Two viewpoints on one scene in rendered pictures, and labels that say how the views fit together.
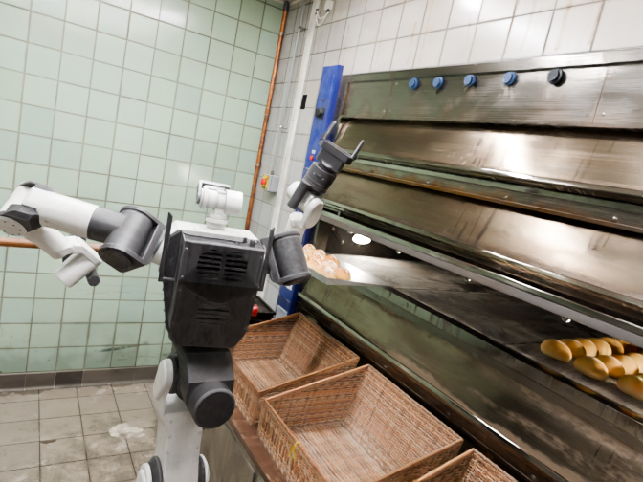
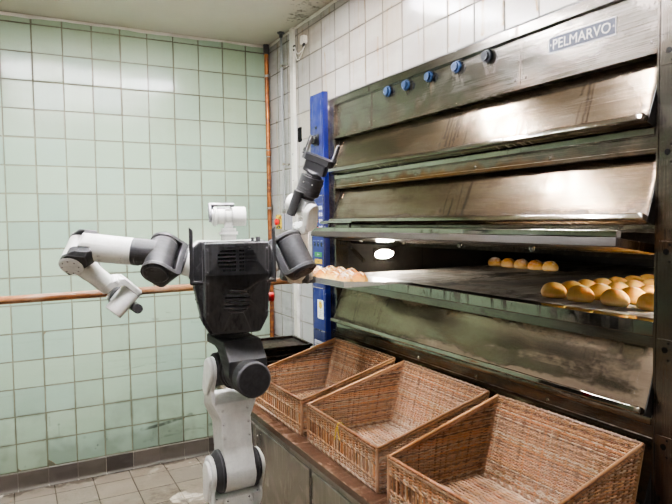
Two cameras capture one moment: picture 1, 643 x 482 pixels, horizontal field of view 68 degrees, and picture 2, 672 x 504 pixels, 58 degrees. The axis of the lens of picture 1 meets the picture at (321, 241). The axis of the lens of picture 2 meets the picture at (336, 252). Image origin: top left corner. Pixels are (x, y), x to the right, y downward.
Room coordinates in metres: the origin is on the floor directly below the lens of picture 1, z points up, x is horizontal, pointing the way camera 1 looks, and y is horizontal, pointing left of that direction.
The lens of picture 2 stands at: (-0.70, -0.23, 1.46)
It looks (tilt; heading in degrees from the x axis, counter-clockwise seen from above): 3 degrees down; 5
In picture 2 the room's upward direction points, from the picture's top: 1 degrees counter-clockwise
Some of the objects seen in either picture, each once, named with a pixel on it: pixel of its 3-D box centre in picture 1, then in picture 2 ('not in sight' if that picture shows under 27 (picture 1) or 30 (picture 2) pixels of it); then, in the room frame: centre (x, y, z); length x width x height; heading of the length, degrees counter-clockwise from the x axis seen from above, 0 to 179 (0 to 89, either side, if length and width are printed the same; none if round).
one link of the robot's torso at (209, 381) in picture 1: (200, 373); (239, 362); (1.24, 0.26, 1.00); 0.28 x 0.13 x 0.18; 33
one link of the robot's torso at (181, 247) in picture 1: (210, 279); (231, 280); (1.26, 0.28, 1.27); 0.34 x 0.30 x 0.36; 112
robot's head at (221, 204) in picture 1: (221, 205); (229, 219); (1.32, 0.30, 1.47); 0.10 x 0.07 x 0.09; 112
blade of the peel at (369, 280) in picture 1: (327, 264); (347, 277); (2.16, -0.05, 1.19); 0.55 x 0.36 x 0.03; 34
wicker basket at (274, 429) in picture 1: (352, 436); (392, 416); (1.57, -0.25, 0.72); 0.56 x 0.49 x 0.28; 32
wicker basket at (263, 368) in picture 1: (279, 361); (320, 380); (2.07, 0.08, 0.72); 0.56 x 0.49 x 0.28; 34
